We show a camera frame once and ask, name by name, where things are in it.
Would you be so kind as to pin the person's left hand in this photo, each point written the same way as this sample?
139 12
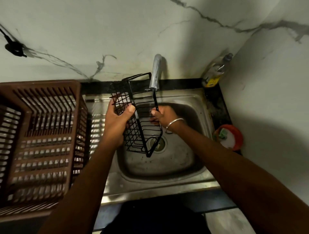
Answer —
116 125

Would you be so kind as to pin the person's right hand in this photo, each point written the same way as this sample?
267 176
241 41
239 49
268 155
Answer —
165 115

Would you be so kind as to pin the black wire rack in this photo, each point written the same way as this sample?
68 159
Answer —
142 132

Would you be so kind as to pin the green scrub pad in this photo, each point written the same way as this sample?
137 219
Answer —
222 134

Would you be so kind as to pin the person's right forearm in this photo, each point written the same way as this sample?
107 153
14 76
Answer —
246 173

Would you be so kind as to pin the person's left forearm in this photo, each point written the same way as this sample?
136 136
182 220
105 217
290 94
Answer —
77 190

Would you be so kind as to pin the person's dark clothing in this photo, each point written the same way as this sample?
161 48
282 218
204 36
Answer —
154 219

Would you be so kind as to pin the chrome faucet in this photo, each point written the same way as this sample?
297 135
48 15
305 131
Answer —
156 72

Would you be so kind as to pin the stainless steel sink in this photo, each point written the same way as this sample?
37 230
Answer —
164 168

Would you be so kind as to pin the clear dish soap bottle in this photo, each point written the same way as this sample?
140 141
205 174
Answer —
216 71

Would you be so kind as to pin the orange round container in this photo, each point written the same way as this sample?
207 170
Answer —
231 137

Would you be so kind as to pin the brown plastic dish basket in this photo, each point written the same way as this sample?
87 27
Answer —
36 144

